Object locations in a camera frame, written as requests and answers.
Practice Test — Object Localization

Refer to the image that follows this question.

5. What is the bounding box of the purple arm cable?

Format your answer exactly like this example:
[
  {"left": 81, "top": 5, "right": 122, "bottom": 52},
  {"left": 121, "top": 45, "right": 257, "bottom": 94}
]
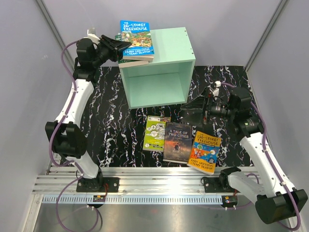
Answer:
[
  {"left": 217, "top": 82, "right": 301, "bottom": 230},
  {"left": 49, "top": 41, "right": 103, "bottom": 232}
]

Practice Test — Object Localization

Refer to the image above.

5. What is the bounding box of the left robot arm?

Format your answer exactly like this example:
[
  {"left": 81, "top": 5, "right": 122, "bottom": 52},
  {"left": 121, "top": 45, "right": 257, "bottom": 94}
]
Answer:
[{"left": 45, "top": 34, "right": 131, "bottom": 192}]

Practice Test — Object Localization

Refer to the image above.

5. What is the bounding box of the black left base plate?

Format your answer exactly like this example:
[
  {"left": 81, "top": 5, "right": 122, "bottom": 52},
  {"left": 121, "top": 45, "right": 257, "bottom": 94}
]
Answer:
[{"left": 76, "top": 177, "right": 120, "bottom": 193}]

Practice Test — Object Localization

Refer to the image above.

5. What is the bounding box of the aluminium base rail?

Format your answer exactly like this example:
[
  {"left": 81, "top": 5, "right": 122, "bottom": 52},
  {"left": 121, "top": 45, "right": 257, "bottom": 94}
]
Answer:
[{"left": 32, "top": 166, "right": 294, "bottom": 205}]

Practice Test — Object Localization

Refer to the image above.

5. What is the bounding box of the green 104-Storey Treehouse book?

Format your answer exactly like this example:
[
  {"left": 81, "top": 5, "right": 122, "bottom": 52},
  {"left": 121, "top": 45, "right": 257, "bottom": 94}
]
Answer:
[{"left": 115, "top": 31, "right": 154, "bottom": 68}]

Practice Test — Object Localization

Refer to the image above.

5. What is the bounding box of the lime green book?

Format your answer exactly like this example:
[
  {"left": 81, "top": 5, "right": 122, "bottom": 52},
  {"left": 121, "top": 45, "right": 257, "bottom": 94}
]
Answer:
[{"left": 143, "top": 116, "right": 171, "bottom": 152}]

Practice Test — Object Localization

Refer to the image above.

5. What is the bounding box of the orange 130-Storey Treehouse book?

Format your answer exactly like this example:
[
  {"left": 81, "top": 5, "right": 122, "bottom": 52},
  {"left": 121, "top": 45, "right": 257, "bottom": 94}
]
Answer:
[{"left": 187, "top": 131, "right": 221, "bottom": 175}]

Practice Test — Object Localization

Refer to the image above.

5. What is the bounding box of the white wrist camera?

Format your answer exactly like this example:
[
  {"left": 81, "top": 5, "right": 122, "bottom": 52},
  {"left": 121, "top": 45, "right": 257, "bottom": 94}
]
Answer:
[
  {"left": 209, "top": 81, "right": 221, "bottom": 97},
  {"left": 87, "top": 28, "right": 99, "bottom": 44}
]

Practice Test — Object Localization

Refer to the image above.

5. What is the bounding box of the black marble pattern mat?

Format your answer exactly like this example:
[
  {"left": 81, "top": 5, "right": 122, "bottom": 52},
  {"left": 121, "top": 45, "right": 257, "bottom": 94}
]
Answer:
[{"left": 80, "top": 66, "right": 256, "bottom": 167}]

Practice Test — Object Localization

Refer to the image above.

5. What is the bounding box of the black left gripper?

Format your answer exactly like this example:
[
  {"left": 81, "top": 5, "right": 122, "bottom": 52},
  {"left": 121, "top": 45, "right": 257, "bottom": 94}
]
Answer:
[{"left": 91, "top": 35, "right": 130, "bottom": 67}]

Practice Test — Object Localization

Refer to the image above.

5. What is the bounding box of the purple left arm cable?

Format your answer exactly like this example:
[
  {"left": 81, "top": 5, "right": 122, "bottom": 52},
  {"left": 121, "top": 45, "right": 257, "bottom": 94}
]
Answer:
[{"left": 49, "top": 41, "right": 103, "bottom": 232}]

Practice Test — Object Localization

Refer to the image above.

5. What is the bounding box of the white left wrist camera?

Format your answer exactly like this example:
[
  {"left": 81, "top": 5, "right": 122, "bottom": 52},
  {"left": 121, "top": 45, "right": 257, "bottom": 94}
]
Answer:
[{"left": 87, "top": 28, "right": 99, "bottom": 44}]

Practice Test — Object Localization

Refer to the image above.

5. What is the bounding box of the dark Tale of Two Cities book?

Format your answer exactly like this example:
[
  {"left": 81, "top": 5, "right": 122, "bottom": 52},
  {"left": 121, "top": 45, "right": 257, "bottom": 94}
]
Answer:
[{"left": 163, "top": 122, "right": 193, "bottom": 164}]

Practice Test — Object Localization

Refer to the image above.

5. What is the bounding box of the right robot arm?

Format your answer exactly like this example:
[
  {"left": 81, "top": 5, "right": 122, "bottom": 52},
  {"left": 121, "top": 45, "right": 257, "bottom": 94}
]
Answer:
[{"left": 181, "top": 86, "right": 308, "bottom": 230}]

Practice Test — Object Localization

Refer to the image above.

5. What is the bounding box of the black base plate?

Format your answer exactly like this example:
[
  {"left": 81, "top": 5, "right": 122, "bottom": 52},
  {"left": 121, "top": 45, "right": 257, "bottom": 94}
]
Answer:
[
  {"left": 76, "top": 177, "right": 120, "bottom": 193},
  {"left": 200, "top": 176, "right": 239, "bottom": 193}
]

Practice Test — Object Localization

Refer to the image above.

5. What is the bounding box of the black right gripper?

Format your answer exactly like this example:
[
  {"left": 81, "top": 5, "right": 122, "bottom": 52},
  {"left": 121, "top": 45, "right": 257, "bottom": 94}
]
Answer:
[{"left": 181, "top": 87, "right": 236, "bottom": 128}]

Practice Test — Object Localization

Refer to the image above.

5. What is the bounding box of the mint green open box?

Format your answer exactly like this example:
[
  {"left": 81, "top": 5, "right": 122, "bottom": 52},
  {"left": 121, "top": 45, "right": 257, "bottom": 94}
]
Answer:
[{"left": 120, "top": 27, "right": 196, "bottom": 109}]

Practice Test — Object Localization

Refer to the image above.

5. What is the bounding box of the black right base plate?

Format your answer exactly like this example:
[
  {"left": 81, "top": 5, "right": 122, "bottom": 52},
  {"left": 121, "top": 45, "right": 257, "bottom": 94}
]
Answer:
[{"left": 200, "top": 176, "right": 239, "bottom": 193}]

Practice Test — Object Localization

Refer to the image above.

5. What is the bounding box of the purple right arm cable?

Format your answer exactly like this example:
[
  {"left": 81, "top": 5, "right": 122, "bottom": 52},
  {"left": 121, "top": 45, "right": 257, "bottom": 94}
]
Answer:
[{"left": 217, "top": 82, "right": 301, "bottom": 230}]

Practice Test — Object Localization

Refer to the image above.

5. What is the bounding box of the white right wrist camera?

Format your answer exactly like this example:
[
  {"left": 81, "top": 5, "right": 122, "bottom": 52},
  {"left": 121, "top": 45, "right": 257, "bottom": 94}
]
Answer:
[{"left": 209, "top": 81, "right": 221, "bottom": 97}]

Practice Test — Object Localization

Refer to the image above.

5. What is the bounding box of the blue 26-Storey Treehouse book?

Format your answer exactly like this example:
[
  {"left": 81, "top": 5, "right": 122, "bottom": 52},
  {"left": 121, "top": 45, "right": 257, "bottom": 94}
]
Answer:
[{"left": 120, "top": 20, "right": 155, "bottom": 61}]

